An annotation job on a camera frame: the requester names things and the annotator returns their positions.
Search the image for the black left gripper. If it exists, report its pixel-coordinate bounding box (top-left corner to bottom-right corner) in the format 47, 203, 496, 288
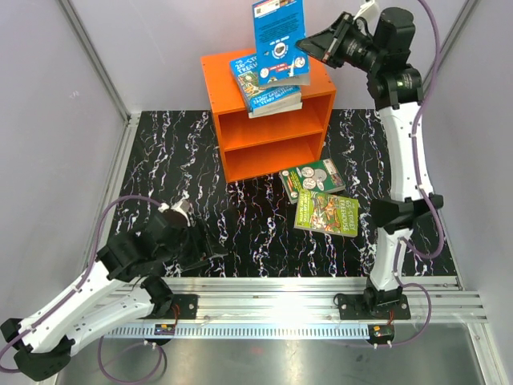
156, 217, 228, 271

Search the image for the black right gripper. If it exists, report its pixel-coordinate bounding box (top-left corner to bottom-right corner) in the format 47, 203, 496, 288
294, 13, 381, 75

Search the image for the blue back-cover book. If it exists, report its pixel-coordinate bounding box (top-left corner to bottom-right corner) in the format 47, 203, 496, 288
252, 0, 310, 88

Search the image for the dark Tale of Two Cities book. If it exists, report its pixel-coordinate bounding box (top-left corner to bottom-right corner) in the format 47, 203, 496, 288
248, 102, 303, 119

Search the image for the blue 26-Storey Treehouse book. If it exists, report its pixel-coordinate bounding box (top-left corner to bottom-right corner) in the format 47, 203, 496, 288
229, 54, 302, 113

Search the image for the green 65-Storey Treehouse book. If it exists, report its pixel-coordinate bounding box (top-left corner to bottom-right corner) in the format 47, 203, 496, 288
294, 190, 359, 237

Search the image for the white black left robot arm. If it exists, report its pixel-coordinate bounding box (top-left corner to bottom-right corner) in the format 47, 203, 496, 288
1, 209, 228, 381

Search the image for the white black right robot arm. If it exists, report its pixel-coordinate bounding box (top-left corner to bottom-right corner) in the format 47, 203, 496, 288
296, 7, 443, 318

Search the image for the left small circuit board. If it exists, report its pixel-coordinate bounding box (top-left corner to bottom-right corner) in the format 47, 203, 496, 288
154, 324, 176, 336

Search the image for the small circuit board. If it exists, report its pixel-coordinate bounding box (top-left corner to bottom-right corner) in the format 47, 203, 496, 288
369, 324, 395, 344
154, 324, 176, 336

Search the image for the orange wooden shelf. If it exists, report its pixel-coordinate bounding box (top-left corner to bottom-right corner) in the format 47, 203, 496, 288
200, 50, 337, 183

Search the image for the dark green book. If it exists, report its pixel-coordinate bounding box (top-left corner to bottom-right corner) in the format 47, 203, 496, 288
279, 158, 345, 204

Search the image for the right small circuit board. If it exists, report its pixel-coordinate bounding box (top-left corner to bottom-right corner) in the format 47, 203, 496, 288
369, 324, 395, 344

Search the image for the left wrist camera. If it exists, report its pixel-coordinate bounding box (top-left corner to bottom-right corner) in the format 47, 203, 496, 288
158, 198, 191, 227

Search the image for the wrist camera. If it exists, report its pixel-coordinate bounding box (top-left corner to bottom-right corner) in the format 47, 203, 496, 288
158, 198, 191, 227
354, 0, 380, 22

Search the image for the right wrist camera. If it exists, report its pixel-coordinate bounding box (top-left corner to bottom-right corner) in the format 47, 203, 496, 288
354, 0, 380, 22

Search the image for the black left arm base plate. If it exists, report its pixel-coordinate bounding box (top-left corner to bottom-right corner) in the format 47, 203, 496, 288
155, 294, 199, 320

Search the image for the right aluminium frame post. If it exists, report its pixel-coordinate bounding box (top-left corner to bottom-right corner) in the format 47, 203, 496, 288
440, 0, 480, 57

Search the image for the aluminium frame post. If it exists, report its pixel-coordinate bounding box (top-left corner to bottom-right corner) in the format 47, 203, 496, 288
56, 0, 131, 124
440, 0, 480, 57

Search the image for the white slotted cable duct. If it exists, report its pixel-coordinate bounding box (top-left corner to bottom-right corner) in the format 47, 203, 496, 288
106, 322, 370, 340

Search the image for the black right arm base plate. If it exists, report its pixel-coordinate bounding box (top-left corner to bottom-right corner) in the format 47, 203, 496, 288
333, 293, 411, 321

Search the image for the aluminium front rail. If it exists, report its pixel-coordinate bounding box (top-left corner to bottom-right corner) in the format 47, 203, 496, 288
99, 276, 488, 324

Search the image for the left aluminium frame post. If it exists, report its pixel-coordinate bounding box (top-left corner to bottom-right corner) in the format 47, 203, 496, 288
56, 0, 131, 124

